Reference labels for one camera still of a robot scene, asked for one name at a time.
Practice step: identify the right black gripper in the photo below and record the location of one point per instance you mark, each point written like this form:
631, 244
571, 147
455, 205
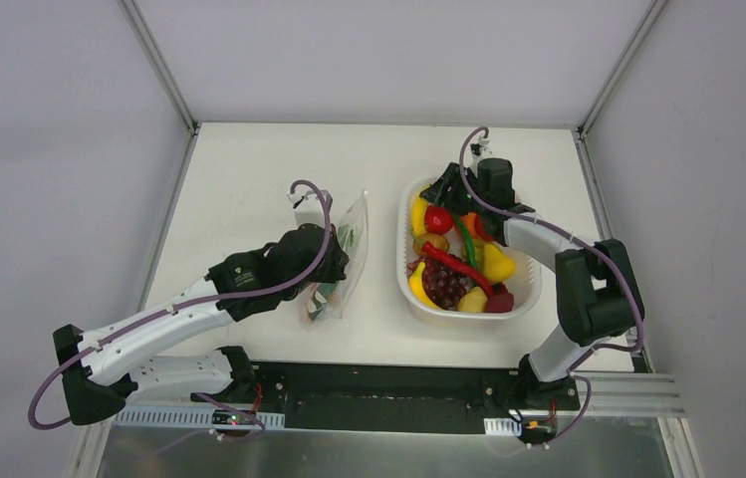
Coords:
450, 182

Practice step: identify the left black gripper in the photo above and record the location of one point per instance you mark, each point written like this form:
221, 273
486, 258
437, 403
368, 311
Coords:
334, 265

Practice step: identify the small yellow banana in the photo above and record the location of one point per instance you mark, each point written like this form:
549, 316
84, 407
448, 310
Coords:
417, 216

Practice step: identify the white plastic basket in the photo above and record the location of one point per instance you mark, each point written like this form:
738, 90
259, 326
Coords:
525, 284

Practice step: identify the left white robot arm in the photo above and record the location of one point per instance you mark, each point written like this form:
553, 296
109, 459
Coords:
104, 370

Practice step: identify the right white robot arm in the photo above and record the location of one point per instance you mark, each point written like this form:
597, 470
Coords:
597, 296

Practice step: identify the red tomato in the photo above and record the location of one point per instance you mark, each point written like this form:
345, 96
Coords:
438, 220

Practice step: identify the orange fruit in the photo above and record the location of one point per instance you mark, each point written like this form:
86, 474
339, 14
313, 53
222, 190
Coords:
468, 222

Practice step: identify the red apple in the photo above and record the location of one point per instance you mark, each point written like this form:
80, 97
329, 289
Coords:
483, 231

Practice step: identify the red chili pepper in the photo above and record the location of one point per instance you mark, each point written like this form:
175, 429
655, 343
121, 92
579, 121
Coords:
457, 265

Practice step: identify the large yellow banana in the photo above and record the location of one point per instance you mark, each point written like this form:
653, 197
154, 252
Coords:
415, 285

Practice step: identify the yellow pear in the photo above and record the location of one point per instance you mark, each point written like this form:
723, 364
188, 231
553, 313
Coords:
496, 266

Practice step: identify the purple grape bunch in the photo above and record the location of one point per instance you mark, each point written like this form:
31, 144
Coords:
444, 286

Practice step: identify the yellow potato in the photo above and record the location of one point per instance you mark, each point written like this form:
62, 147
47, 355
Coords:
473, 302

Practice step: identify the dark purple sweet potato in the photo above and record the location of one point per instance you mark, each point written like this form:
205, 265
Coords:
500, 304

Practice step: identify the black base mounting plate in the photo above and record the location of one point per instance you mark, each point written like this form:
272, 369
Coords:
444, 400

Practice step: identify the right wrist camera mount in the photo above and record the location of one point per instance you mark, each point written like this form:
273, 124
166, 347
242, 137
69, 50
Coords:
479, 149

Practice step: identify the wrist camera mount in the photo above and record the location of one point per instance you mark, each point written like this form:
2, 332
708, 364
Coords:
308, 208
479, 149

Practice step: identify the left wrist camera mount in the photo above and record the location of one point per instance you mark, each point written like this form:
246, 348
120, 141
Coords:
308, 208

